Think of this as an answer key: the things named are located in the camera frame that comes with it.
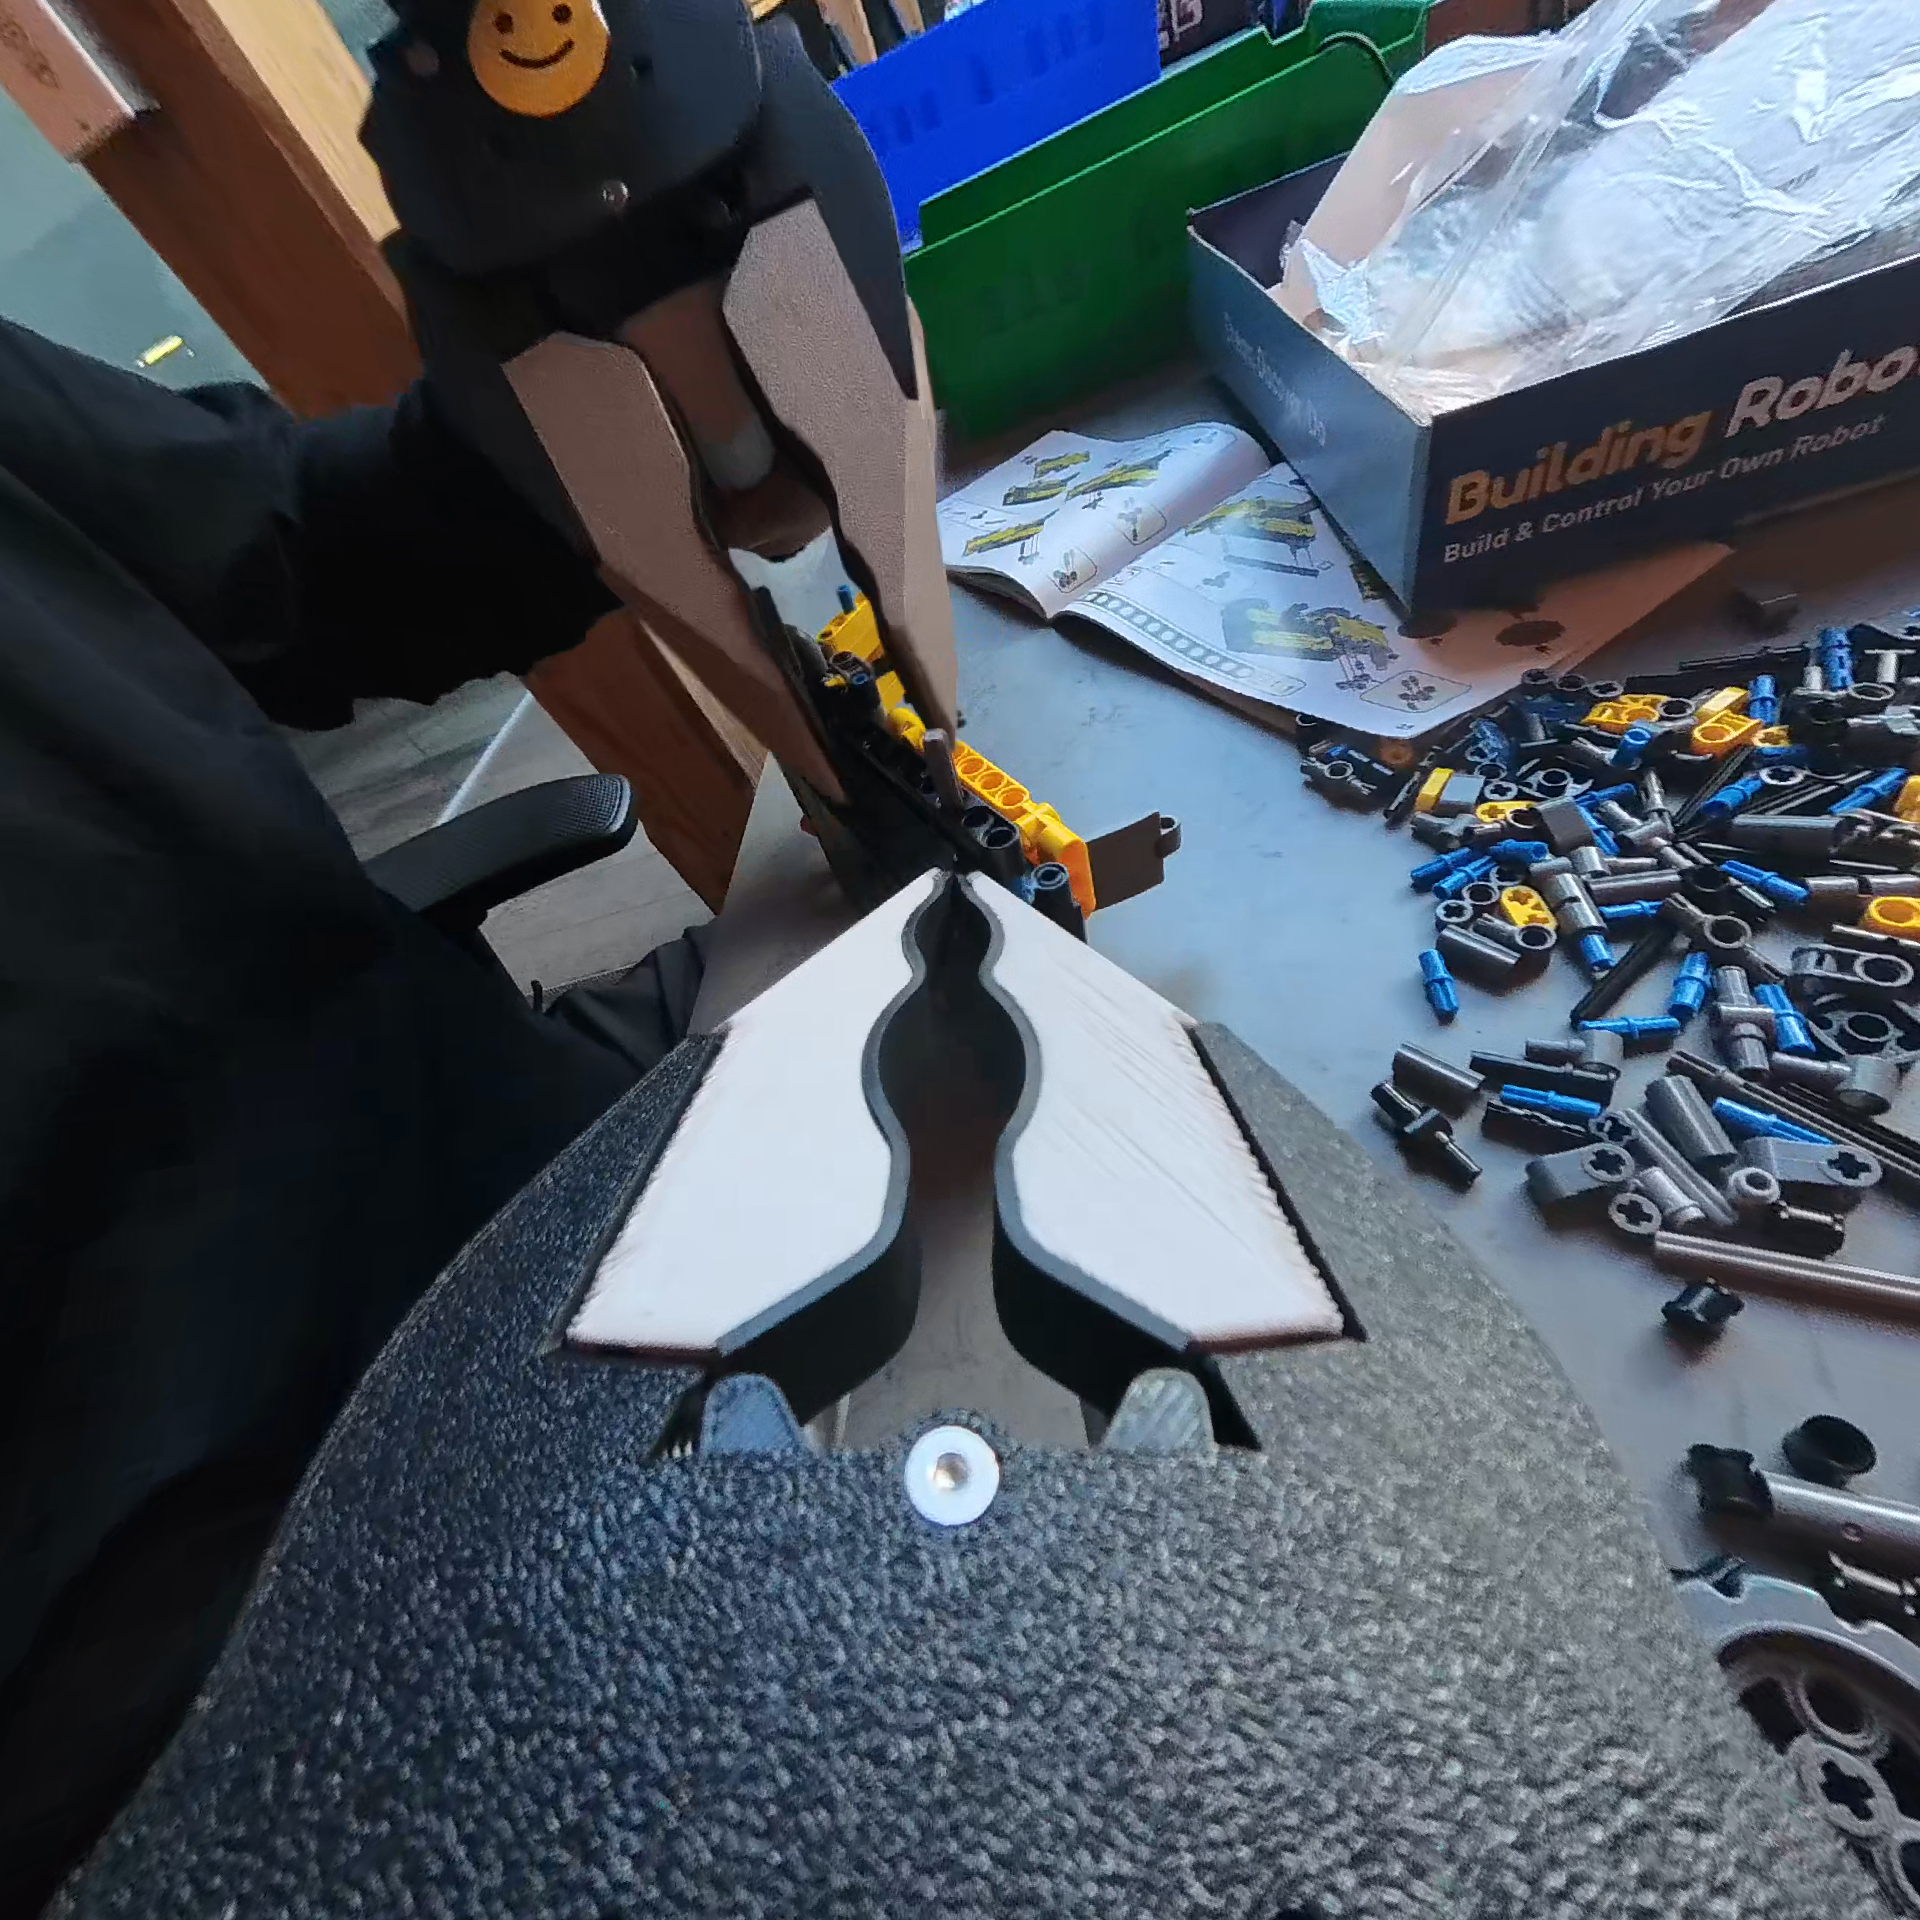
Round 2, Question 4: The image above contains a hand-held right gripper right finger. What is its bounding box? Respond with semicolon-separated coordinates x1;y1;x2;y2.
959;870;1348;1449

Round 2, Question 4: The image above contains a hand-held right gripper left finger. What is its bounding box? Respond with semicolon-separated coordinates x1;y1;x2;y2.
566;864;966;1419

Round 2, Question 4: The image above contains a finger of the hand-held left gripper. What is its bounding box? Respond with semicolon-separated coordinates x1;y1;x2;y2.
717;198;966;738
497;320;848;819

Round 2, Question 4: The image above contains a yellow black building-block vehicle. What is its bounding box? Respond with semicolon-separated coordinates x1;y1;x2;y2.
748;585;1189;940

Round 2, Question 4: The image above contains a white instruction booklet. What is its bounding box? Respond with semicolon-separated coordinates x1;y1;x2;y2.
938;418;1735;746

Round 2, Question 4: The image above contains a person's left forearm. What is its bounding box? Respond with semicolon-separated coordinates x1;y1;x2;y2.
0;316;619;734

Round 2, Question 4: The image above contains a person's left hand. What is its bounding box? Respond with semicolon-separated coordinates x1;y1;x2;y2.
662;285;834;564

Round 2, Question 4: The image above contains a green storage bin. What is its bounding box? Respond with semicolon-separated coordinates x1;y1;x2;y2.
901;0;1440;443

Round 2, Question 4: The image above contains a blue storage bin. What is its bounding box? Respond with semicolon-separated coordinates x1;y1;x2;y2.
830;0;1164;250

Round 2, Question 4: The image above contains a brown wooden panel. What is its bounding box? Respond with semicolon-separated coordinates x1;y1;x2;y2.
57;0;770;907

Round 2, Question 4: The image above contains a black office chair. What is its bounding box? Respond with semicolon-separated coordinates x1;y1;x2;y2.
364;772;637;940

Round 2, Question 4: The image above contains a person's dark clothing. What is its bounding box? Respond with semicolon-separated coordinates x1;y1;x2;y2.
0;450;714;1907

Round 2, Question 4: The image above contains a pile of building-block parts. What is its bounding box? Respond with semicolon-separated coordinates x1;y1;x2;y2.
1297;609;1920;1620

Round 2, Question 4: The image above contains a blue cardboard box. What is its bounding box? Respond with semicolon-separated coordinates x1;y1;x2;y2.
1186;143;1920;619

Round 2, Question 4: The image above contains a clear plastic bag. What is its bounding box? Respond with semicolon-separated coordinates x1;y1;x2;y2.
1281;0;1920;418

